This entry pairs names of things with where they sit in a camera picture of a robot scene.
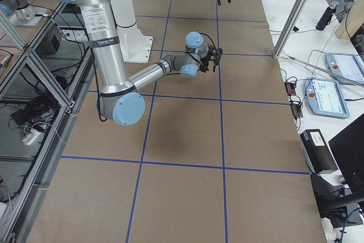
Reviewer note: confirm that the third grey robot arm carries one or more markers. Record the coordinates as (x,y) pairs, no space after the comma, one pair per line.
(21,13)

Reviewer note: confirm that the black water bottle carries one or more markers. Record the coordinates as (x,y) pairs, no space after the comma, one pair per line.
(327,16)

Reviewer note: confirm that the near blue teach pendant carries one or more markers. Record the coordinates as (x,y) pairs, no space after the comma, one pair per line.
(325,98)

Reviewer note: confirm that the blue teach pendant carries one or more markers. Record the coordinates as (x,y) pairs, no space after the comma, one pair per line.
(325,98)
(345,65)

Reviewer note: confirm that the far blue teach pendant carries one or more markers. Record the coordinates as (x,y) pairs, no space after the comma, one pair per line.
(345,65)

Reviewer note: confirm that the black power adapter box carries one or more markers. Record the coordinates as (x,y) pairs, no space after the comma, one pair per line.
(317,153)

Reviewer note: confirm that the black monitor on stand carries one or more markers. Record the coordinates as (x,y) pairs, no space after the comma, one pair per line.
(335,202)

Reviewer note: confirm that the aluminium frame post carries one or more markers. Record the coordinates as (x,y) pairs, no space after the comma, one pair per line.
(288,27)

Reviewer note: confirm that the aluminium frame rail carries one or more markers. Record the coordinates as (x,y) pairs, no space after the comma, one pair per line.
(42,89)

